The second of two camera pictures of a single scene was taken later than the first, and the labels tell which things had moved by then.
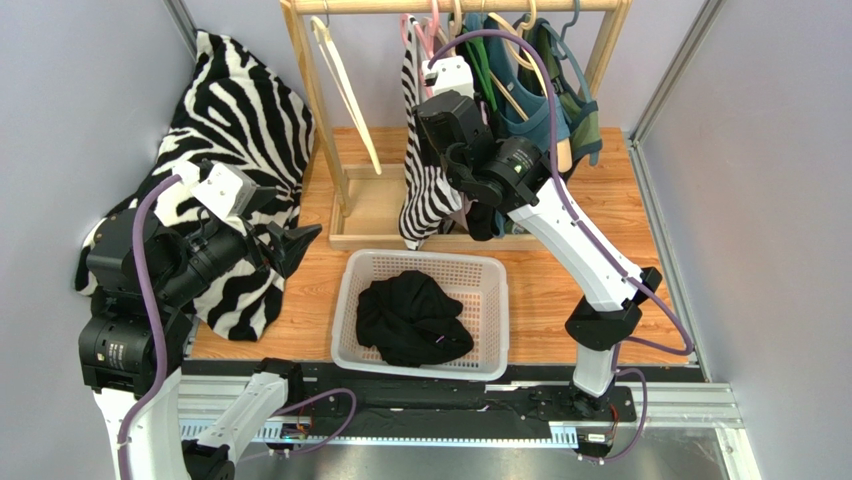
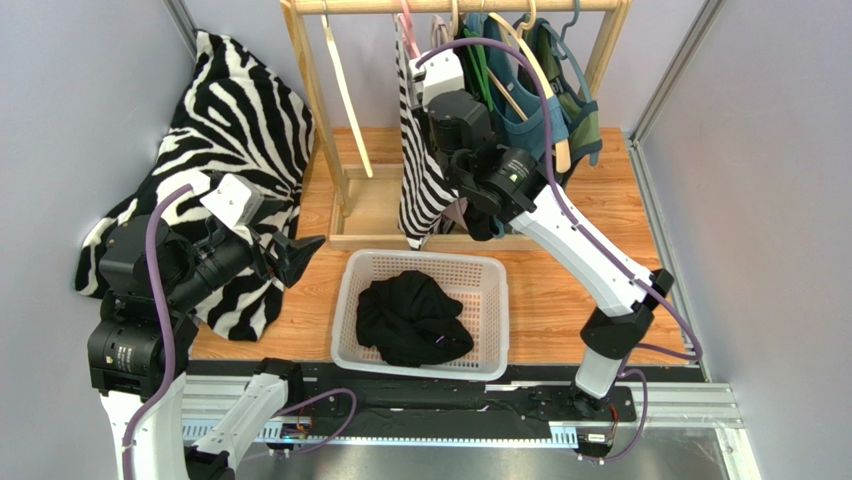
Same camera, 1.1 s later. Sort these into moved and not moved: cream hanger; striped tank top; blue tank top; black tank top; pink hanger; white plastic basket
Moved: pink hanger; cream hanger
Not moved: blue tank top; white plastic basket; black tank top; striped tank top
